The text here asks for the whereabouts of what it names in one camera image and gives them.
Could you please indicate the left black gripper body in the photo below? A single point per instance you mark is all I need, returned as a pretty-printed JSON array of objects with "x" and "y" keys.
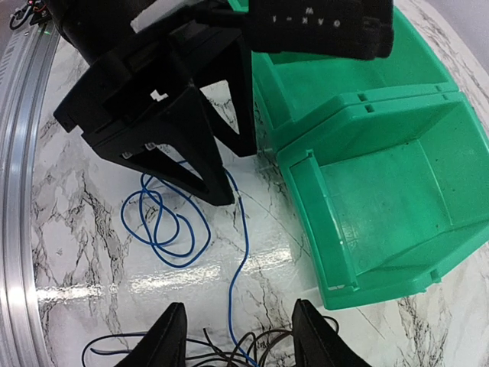
[{"x": 117, "y": 90}]

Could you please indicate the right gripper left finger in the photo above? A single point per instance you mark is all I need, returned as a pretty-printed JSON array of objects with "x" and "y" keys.
[{"x": 165, "y": 342}]

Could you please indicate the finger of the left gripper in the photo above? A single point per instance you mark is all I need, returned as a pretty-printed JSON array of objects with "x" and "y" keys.
[
  {"x": 231, "y": 63},
  {"x": 183, "y": 125}
]

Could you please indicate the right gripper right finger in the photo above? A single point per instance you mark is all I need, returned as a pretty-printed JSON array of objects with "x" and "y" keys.
[{"x": 316, "y": 343}]

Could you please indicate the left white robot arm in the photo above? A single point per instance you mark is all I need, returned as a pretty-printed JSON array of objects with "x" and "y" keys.
[{"x": 95, "y": 28}]

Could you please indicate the middle green bin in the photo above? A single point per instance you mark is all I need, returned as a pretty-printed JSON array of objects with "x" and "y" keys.
[{"x": 294, "y": 93}]

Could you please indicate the green bin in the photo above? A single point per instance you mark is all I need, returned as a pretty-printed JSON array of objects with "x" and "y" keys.
[
  {"x": 294, "y": 93},
  {"x": 392, "y": 195}
]

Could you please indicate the right green bin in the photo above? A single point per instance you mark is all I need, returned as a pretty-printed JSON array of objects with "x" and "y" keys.
[{"x": 392, "y": 195}]

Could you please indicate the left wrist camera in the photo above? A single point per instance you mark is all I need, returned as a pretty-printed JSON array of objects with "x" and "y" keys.
[{"x": 361, "y": 30}]

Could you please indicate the front aluminium rail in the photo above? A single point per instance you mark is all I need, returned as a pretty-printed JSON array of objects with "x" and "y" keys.
[{"x": 25, "y": 68}]

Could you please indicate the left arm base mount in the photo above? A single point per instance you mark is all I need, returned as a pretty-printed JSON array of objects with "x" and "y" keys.
[{"x": 34, "y": 12}]

